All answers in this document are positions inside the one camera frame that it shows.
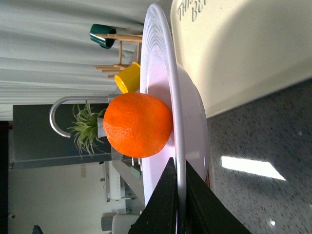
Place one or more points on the beige bear serving tray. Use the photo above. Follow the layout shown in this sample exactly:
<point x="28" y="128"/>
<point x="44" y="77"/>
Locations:
<point x="236" y="51"/>

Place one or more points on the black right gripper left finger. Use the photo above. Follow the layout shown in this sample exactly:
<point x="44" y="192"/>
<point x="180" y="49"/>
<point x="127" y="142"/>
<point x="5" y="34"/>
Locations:
<point x="159" y="216"/>

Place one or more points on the orange mandarin fruit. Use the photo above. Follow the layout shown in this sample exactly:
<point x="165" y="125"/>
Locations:
<point x="138" y="125"/>

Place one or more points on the wooden dish rack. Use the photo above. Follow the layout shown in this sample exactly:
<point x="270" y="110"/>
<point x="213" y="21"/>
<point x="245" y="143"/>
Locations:
<point x="113" y="69"/>

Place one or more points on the yellow mug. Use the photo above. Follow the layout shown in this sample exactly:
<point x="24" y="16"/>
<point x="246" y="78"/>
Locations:
<point x="128" y="80"/>

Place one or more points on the dark green mug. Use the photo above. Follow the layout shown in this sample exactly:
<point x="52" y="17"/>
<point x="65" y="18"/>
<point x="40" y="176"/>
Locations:
<point x="97" y="33"/>

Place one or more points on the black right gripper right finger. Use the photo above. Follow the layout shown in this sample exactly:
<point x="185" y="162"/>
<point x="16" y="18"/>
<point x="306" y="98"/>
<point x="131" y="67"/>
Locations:
<point x="205" y="214"/>

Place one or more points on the potted green plant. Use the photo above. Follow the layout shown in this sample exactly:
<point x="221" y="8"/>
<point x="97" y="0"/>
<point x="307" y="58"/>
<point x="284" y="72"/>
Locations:
<point x="85" y="129"/>

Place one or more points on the white round plate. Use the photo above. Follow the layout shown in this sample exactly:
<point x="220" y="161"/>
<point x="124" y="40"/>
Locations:
<point x="164" y="78"/>

